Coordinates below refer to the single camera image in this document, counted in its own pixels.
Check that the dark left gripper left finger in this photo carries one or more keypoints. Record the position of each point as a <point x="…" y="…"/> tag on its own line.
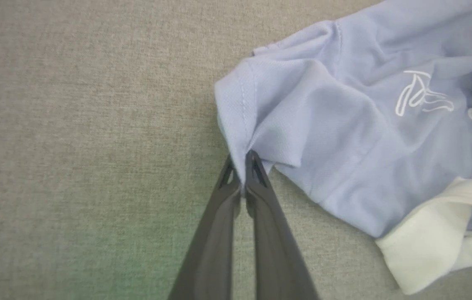
<point x="215" y="241"/>

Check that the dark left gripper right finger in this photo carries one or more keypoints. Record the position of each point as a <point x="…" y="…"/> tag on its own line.
<point x="273" y="241"/>

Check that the light blue polo shirt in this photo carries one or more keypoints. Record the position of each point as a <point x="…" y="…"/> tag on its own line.
<point x="365" y="137"/>

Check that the grey fabric padded surface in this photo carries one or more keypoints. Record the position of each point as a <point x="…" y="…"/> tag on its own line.
<point x="73" y="146"/>

